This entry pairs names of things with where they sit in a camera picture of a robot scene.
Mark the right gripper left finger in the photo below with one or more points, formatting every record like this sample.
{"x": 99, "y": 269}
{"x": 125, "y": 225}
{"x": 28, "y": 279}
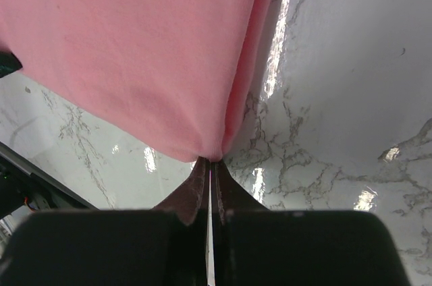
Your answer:
{"x": 165, "y": 245}

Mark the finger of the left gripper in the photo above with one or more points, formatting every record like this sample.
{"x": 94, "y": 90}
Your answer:
{"x": 9, "y": 63}

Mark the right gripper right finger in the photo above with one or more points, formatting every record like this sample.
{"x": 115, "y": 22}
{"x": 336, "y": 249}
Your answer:
{"x": 257, "y": 246}

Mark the pink t shirt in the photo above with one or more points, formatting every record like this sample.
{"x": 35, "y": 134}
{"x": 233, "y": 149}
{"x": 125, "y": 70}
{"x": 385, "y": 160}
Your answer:
{"x": 173, "y": 73}

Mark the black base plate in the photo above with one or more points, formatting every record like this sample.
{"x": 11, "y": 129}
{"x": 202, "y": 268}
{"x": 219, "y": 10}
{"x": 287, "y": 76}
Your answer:
{"x": 24, "y": 184}

